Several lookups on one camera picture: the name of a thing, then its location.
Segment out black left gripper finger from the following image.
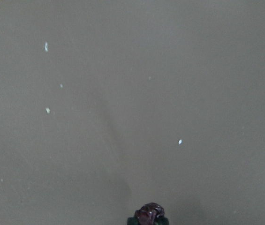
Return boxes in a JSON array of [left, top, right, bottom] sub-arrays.
[[127, 217, 169, 225]]

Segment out dark cherries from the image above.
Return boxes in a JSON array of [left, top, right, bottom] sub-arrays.
[[134, 202, 165, 220]]

